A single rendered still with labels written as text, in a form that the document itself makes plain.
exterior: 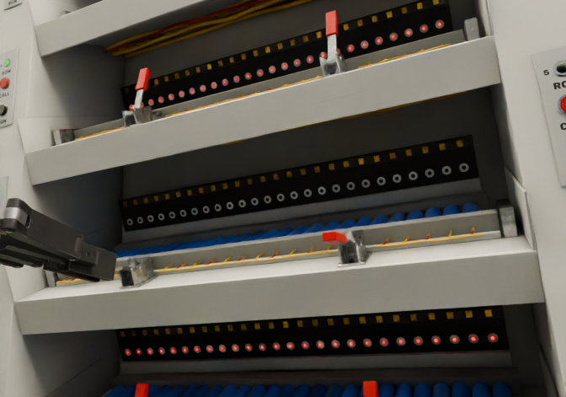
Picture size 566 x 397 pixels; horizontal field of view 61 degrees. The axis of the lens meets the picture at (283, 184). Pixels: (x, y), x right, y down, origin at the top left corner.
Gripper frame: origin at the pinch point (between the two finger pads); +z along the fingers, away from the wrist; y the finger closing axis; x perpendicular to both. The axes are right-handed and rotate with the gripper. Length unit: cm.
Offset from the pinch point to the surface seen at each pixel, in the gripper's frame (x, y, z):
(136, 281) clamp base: -0.7, 1.0, 7.6
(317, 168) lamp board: 15.3, 19.6, 19.4
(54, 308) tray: -3.0, -11.2, 7.5
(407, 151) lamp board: 15.5, 31.6, 19.3
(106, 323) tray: -5.1, -3.7, 8.7
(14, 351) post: -7.8, -18.0, 8.6
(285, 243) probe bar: 2.7, 18.4, 10.8
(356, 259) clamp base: -0.5, 27.0, 8.7
